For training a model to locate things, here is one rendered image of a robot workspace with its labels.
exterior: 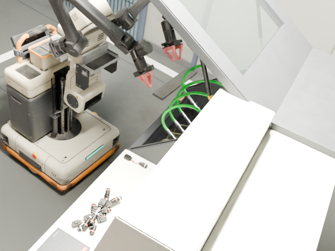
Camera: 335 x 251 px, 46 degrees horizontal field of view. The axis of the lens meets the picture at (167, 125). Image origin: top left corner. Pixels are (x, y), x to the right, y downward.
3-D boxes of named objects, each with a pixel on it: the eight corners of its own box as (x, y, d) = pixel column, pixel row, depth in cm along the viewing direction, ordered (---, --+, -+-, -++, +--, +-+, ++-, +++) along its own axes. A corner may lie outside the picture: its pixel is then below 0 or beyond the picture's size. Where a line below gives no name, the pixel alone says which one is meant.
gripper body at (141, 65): (145, 71, 190) (139, 57, 189) (133, 76, 198) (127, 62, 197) (155, 67, 194) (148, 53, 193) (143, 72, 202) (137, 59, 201)
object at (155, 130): (179, 109, 255) (184, 89, 244) (185, 112, 254) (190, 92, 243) (126, 168, 211) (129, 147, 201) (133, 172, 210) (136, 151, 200)
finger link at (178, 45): (187, 58, 202) (182, 40, 202) (178, 59, 197) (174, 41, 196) (176, 62, 207) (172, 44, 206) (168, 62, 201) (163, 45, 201)
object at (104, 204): (102, 189, 175) (103, 181, 172) (123, 201, 173) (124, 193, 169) (69, 226, 159) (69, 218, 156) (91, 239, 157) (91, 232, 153)
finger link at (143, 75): (148, 88, 193) (140, 70, 192) (140, 91, 199) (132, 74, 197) (158, 83, 197) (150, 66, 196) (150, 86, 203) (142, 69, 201)
